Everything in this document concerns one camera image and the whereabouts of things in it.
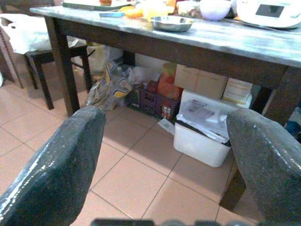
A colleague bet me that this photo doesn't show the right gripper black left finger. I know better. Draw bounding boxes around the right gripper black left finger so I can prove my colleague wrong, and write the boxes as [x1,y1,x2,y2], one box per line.
[0,106,107,226]

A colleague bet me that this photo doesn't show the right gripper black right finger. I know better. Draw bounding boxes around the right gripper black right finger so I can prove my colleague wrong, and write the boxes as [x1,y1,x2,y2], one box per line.
[226,107,301,226]

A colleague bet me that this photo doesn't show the white plastic bin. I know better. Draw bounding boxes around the white plastic bin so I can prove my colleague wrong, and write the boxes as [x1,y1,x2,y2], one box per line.
[173,117,232,168]

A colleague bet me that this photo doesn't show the cream carton box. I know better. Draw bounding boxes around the cream carton box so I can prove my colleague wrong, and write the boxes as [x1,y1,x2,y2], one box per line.
[222,78,253,105]

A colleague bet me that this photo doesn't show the stack of printed papers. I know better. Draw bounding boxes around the stack of printed papers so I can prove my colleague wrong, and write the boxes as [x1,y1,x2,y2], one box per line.
[176,99,232,143]

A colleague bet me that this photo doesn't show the clear bag with yellow print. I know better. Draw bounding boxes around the clear bag with yellow print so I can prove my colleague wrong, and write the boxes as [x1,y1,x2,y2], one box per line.
[84,60,134,110]

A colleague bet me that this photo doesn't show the loose paper sheet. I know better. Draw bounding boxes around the loose paper sheet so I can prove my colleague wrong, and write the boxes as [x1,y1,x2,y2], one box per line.
[157,118,176,136]

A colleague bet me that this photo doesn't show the brown cardboard box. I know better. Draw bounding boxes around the brown cardboard box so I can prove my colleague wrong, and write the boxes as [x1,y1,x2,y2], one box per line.
[174,64,229,99]

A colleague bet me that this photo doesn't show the dark wooden chair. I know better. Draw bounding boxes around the dark wooden chair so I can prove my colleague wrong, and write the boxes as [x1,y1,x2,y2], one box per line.
[23,43,95,110]

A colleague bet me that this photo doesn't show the purple plastic crate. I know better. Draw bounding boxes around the purple plastic crate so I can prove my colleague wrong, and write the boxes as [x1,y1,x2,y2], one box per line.
[128,87,182,121]

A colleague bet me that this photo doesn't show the cream sack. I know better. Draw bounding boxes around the cream sack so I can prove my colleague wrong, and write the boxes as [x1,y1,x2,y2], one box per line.
[87,43,106,76]

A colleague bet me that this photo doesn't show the orange plastic bag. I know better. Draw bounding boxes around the orange plastic bag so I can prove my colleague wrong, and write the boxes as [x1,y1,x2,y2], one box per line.
[157,73,184,100]

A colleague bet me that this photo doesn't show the small red box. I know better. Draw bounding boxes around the small red box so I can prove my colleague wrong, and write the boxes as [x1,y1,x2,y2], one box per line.
[147,80,159,94]

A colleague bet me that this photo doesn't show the white box with dark print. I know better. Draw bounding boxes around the white box with dark print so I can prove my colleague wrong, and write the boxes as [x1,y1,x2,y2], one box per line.
[105,47,136,69]

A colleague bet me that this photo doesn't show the crumpled white bag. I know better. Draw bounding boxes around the crumpled white bag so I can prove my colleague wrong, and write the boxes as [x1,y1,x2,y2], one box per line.
[128,66,161,85]

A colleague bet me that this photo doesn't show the yellow green jar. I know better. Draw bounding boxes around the yellow green jar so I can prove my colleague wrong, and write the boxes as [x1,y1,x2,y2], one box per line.
[162,62,177,76]

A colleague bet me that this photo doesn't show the white plastic bag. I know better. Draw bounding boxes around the white plastic bag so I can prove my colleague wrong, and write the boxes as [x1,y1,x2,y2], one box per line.
[0,13,79,55]

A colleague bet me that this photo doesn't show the white kitchen cooking machine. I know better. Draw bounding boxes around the white kitchen cooking machine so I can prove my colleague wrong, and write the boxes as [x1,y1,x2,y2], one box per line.
[236,0,301,30]

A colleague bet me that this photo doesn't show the dark wooden dining table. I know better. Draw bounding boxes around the dark wooden dining table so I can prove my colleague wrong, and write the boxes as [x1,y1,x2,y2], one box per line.
[30,6,301,212]

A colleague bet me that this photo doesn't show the purple plastic bowl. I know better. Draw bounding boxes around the purple plastic bowl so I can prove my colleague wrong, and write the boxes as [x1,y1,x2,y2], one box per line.
[199,0,232,22]

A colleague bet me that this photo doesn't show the steel tongs with orange tips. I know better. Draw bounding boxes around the steel tongs with orange tips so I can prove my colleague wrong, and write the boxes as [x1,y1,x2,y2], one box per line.
[99,6,144,18]

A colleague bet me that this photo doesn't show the stainless steel bowl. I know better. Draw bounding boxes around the stainless steel bowl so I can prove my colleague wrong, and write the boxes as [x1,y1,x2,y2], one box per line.
[150,16,195,32]

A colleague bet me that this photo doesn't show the green rimmed tray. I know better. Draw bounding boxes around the green rimmed tray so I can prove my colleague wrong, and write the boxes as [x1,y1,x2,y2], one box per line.
[62,0,132,11]

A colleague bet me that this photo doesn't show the clear lidded food container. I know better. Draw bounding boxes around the clear lidded food container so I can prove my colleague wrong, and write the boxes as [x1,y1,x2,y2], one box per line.
[177,1,202,17]

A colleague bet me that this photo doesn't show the yellow bowl with handles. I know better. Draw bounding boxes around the yellow bowl with handles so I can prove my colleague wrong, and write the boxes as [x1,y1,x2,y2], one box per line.
[141,2,176,22]

